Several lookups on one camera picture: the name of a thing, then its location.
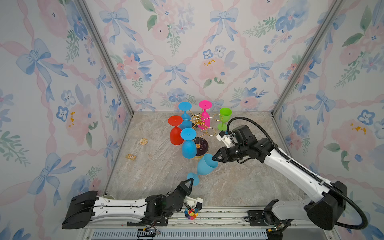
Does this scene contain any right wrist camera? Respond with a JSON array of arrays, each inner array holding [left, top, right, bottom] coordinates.
[[216, 133, 235, 149]]

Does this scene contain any square cracker piece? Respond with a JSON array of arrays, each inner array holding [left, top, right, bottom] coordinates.
[[126, 154, 137, 161]]

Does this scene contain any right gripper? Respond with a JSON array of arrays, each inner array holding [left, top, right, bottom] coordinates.
[[210, 145, 248, 164]]

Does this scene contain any red wine glass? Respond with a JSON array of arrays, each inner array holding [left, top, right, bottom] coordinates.
[[168, 115, 184, 146]]

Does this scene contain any frame post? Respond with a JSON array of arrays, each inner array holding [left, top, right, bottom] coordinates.
[[271, 0, 346, 116], [73, 0, 134, 116]]

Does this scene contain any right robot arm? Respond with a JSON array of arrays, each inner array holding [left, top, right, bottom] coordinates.
[[212, 125, 347, 230]]

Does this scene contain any teal wine glass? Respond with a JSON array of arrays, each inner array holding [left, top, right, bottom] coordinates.
[[187, 154, 218, 186]]

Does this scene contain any left frame post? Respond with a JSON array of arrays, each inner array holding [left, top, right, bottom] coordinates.
[[73, 0, 134, 116]]

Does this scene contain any rainbow flower toy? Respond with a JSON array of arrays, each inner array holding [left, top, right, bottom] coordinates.
[[184, 209, 199, 221]]

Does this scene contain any aluminium mounting rail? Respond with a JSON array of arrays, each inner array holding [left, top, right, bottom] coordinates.
[[77, 207, 340, 240]]

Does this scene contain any round cracker piece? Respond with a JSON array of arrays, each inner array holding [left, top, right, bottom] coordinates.
[[139, 138, 148, 146]]

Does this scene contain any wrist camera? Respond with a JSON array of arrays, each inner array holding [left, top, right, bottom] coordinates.
[[216, 133, 235, 149], [184, 196, 203, 211]]

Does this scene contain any white paper cup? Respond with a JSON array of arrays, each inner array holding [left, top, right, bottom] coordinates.
[[103, 195, 116, 200]]

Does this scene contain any pink wine glass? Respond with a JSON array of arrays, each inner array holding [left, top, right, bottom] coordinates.
[[199, 100, 213, 130]]

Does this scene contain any front blue wine glass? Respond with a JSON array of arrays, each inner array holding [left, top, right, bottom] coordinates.
[[181, 128, 197, 159]]

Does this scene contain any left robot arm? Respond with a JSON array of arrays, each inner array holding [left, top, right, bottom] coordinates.
[[62, 178, 203, 230]]

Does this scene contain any green wine glass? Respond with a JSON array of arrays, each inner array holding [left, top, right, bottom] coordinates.
[[218, 108, 232, 131]]

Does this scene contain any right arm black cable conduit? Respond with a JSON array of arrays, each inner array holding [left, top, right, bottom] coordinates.
[[226, 116, 369, 230]]

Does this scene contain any blue wine glass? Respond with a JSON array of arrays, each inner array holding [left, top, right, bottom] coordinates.
[[179, 102, 192, 130], [181, 128, 197, 159]]

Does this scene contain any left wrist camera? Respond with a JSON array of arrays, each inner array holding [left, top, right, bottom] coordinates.
[[184, 196, 203, 211]]

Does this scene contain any gold wire glass rack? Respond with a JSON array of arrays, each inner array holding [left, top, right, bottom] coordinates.
[[191, 110, 217, 160]]

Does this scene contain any back blue wine glass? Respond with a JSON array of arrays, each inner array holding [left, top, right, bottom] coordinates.
[[179, 102, 192, 130]]

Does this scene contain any right frame post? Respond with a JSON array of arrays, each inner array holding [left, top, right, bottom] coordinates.
[[271, 0, 346, 116]]

